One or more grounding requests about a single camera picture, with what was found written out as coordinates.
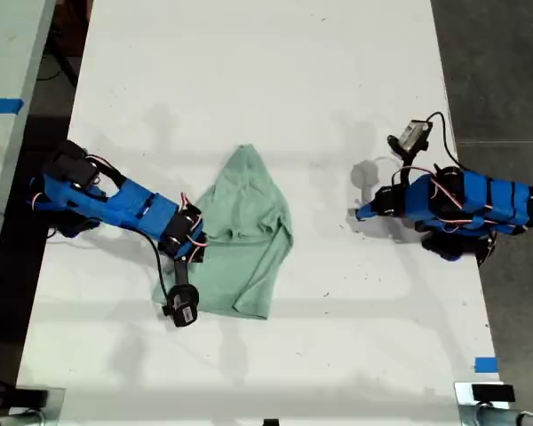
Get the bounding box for pale green t-shirt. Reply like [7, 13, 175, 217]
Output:
[152, 144, 294, 321]

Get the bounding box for square blue tape piece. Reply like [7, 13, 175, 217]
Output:
[473, 356, 500, 374]

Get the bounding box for small black box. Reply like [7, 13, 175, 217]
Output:
[13, 388, 50, 409]
[471, 383, 515, 404]

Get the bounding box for long blue tape strip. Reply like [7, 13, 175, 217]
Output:
[0, 97, 26, 115]

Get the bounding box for pale side table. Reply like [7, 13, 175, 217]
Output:
[0, 0, 57, 285]

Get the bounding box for metal pipe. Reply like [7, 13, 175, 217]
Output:
[474, 406, 533, 426]

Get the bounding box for black camera stalk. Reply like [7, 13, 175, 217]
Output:
[391, 149, 422, 188]
[172, 256, 190, 289]

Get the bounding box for black camera cable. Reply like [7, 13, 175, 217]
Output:
[139, 229, 171, 310]
[425, 111, 462, 170]

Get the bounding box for black camera box with label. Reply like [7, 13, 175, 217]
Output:
[386, 118, 432, 155]
[162, 283, 202, 328]

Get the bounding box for metal table bracket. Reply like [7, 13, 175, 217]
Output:
[8, 386, 67, 426]
[453, 381, 517, 426]

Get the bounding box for thin black floor cable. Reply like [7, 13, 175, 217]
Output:
[38, 42, 80, 88]

